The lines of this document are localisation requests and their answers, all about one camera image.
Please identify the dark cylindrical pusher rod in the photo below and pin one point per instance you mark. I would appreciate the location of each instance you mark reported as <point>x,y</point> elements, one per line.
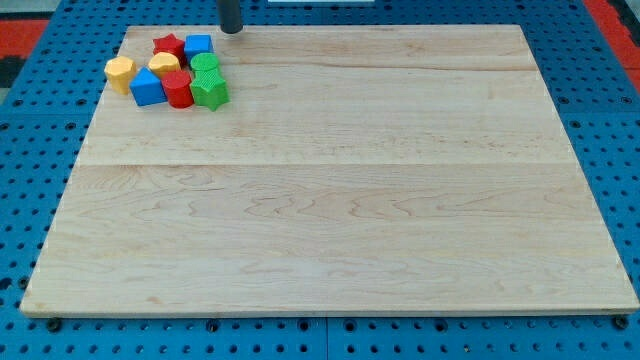
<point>230,16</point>

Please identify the yellow rounded block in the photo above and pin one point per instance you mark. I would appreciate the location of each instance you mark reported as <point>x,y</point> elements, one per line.
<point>163,63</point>

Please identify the blue cube block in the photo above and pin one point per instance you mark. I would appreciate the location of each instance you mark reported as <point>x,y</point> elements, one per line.
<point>196,44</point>

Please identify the red cylinder block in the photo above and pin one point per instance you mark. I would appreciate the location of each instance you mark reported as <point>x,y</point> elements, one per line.
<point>176,85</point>

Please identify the red star block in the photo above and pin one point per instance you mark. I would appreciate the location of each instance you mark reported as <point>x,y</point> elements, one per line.
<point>172,45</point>

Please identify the green star block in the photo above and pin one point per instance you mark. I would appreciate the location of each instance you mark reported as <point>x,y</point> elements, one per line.
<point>209,89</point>

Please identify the yellow hexagon block left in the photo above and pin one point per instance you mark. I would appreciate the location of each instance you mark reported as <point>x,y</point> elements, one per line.
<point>119,72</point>

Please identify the green cylinder block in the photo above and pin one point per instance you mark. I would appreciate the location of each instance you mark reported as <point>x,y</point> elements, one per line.
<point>204,62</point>

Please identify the blue triangle block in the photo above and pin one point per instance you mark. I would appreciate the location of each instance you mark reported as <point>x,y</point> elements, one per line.
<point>147,88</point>

